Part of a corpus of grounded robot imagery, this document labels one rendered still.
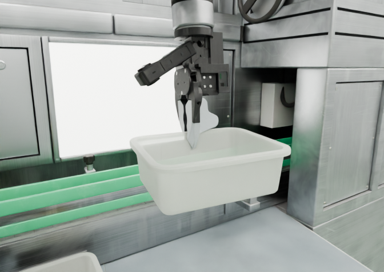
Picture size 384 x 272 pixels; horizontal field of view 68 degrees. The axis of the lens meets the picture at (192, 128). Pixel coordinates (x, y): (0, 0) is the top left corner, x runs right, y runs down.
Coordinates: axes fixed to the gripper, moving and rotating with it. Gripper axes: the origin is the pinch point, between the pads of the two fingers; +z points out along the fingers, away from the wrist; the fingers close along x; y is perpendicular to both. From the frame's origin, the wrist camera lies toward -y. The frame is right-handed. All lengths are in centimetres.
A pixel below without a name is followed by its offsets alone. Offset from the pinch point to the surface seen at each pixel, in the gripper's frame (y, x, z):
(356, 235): 74, 18, 46
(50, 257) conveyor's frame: -26.2, 22.1, 26.4
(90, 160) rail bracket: -15.1, 31.6, 7.3
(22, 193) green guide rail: -31.1, 29.3, 12.5
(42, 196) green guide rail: -26.4, 22.2, 12.0
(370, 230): 83, 19, 46
